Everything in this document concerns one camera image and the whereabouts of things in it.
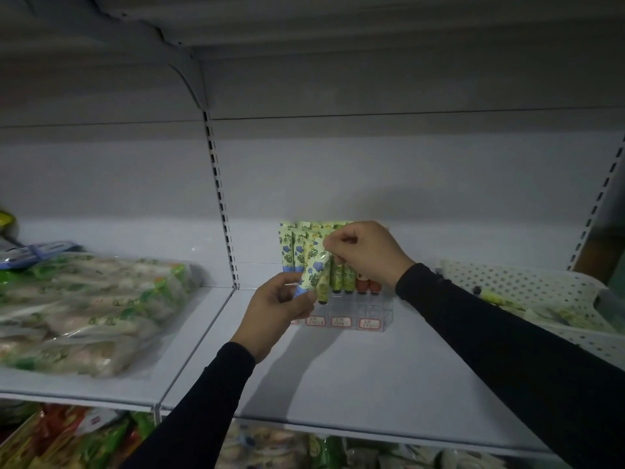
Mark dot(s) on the person's right hand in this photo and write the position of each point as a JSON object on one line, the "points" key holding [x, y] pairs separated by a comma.
{"points": [[376, 253]]}

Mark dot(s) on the person's left hand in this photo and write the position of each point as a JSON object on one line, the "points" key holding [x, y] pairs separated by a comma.
{"points": [[266, 319]]}

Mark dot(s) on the clear acrylic display rack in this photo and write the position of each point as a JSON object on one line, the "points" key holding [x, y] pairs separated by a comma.
{"points": [[371, 310]]}

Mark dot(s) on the row of cream tubes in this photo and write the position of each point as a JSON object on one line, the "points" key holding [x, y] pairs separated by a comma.
{"points": [[320, 228]]}

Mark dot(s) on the white store shelf unit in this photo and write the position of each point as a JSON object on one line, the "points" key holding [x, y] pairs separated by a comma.
{"points": [[390, 175]]}

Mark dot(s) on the white perforated basket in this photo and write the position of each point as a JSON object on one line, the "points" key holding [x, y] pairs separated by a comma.
{"points": [[537, 283]]}

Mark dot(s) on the person's right forearm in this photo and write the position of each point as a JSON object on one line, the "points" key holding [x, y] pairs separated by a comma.
{"points": [[503, 356]]}

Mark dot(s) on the pile of white sweet bags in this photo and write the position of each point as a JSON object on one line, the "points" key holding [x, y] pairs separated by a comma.
{"points": [[259, 449]]}

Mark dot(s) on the clear bag of green sweets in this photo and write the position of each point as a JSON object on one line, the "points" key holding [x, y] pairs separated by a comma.
{"points": [[73, 317]]}

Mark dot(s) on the heap of assorted snack packets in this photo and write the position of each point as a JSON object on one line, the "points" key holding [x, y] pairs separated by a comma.
{"points": [[63, 439]]}

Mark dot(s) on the blue white packet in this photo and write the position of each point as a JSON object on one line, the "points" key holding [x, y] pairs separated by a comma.
{"points": [[29, 253]]}

